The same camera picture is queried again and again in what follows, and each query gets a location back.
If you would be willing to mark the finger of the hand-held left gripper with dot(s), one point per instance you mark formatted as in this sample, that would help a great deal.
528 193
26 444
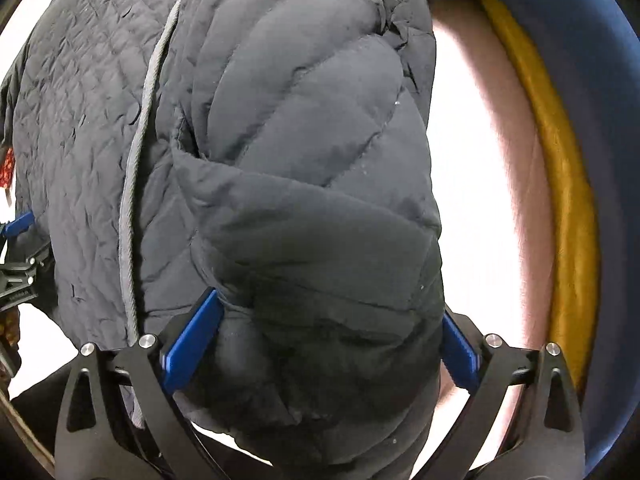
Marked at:
22 280
17 224

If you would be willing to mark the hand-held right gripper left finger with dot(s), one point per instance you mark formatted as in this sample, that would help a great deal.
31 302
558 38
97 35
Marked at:
192 335

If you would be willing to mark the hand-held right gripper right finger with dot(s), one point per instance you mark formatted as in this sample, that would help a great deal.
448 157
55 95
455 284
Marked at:
461 355

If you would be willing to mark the dark puffer jacket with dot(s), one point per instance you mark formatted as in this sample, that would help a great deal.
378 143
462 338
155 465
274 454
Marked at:
300 160

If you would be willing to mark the red patterned cloth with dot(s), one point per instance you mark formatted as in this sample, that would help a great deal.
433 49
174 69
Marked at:
6 170

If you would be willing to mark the yellow blanket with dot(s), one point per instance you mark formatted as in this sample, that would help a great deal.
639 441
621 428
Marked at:
560 160

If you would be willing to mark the blue and yellow bin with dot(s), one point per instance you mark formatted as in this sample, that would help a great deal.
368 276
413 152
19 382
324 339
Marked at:
600 60

